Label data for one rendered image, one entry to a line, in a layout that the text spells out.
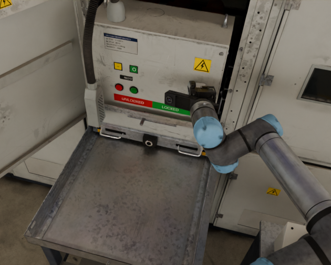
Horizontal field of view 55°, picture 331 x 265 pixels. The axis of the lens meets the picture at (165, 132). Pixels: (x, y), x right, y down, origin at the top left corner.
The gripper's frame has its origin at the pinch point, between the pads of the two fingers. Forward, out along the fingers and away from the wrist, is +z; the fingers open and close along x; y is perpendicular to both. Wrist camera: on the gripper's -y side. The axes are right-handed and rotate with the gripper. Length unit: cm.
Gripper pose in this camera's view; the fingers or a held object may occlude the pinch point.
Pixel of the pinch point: (188, 85)
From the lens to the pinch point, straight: 115.0
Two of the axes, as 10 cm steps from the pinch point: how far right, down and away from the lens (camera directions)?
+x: 0.5, -8.6, -5.1
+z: -0.3, -5.1, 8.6
